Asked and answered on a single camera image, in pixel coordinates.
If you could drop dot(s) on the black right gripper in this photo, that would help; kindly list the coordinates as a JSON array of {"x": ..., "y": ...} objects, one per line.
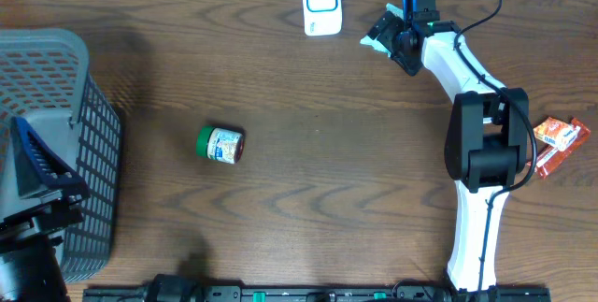
[{"x": 392, "y": 23}]

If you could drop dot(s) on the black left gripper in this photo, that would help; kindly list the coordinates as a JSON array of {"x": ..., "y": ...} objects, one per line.
[{"x": 35, "y": 171}]

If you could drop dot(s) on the teal wet wipes pack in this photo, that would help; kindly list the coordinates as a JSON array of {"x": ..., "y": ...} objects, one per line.
[{"x": 380, "y": 35}]

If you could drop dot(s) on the grey plastic mesh basket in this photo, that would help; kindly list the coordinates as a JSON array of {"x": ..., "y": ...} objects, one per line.
[{"x": 45, "y": 79}]

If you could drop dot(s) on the green lid jar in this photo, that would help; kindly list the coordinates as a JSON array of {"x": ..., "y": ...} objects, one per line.
[{"x": 219, "y": 144}]

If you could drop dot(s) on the orange tissue pack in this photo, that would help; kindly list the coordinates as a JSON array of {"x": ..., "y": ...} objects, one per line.
[{"x": 556, "y": 133}]

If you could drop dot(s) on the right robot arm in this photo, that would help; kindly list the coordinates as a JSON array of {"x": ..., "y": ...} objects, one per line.
[{"x": 489, "y": 137}]

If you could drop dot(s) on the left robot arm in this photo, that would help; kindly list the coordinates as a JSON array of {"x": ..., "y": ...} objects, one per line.
[{"x": 30, "y": 272}]

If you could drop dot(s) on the white barcode scanner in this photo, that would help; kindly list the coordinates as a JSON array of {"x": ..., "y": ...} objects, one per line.
[{"x": 322, "y": 17}]

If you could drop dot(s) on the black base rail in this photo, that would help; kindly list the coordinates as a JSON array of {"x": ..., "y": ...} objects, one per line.
[{"x": 228, "y": 293}]

